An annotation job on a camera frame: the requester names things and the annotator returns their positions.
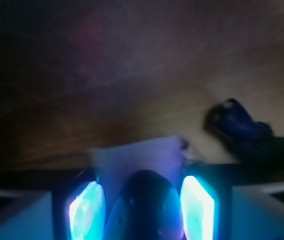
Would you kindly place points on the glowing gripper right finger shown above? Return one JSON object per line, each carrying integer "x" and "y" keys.
{"x": 206, "y": 202}

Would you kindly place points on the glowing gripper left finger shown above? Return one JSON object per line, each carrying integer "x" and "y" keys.
{"x": 78, "y": 206}

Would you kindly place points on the dark green plastic pickle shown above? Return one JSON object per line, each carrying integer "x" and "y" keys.
{"x": 147, "y": 208}

